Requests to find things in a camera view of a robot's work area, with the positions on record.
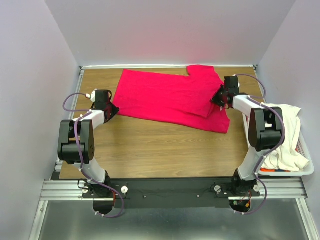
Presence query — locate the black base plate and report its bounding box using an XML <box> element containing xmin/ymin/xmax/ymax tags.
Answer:
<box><xmin>82</xmin><ymin>176</ymin><xmax>261</xmax><ymax>216</ymax></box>

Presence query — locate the orange garment in basket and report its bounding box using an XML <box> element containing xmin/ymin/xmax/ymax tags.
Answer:
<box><xmin>260</xmin><ymin>168</ymin><xmax>291</xmax><ymax>173</ymax></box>

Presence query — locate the aluminium table frame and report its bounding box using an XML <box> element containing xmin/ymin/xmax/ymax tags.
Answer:
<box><xmin>28</xmin><ymin>65</ymin><xmax>320</xmax><ymax>240</ymax></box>

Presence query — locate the pink t-shirt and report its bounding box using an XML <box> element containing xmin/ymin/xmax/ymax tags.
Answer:
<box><xmin>113</xmin><ymin>65</ymin><xmax>230</xmax><ymax>134</ymax></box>

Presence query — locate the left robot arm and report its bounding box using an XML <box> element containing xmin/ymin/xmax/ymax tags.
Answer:
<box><xmin>57</xmin><ymin>89</ymin><xmax>120</xmax><ymax>198</ymax></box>

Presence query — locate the cream white t-shirt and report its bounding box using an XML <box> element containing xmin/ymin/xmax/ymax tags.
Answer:
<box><xmin>261</xmin><ymin>103</ymin><xmax>310</xmax><ymax>172</ymax></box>

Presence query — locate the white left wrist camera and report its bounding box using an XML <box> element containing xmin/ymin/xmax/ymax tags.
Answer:
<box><xmin>85</xmin><ymin>89</ymin><xmax>97</xmax><ymax>103</ymax></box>

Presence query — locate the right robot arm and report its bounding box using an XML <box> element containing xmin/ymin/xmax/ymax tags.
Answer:
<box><xmin>211</xmin><ymin>75</ymin><xmax>285</xmax><ymax>197</ymax></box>

